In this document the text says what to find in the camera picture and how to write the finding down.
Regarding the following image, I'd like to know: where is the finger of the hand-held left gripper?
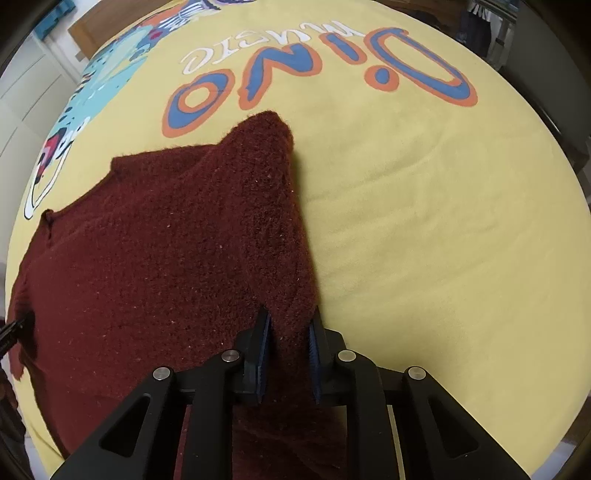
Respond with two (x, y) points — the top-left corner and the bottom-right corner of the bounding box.
(0, 313), (36, 359)

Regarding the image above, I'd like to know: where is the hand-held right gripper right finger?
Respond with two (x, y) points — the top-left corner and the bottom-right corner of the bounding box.
(308, 305), (532, 480)

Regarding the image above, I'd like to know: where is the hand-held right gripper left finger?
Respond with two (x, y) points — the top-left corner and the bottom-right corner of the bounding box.
(50, 305), (273, 480)

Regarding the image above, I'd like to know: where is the maroon knitted sweater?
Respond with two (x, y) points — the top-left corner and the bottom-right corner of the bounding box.
(7, 110), (352, 480)

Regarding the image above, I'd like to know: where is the yellow printed blanket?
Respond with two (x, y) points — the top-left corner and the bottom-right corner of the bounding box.
(7, 0), (589, 480)

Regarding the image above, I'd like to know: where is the white wardrobe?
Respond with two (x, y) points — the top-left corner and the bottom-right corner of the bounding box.
(0, 32), (88, 155)

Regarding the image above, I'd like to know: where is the wooden headboard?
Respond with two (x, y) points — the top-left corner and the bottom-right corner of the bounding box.
(68, 0), (185, 61)

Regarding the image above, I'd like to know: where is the dark wooden chair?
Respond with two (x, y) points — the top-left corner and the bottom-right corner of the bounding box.
(501, 9), (591, 178)

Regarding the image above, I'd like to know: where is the black bag with white handles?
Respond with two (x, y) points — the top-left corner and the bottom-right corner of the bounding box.
(457, 2), (494, 58)

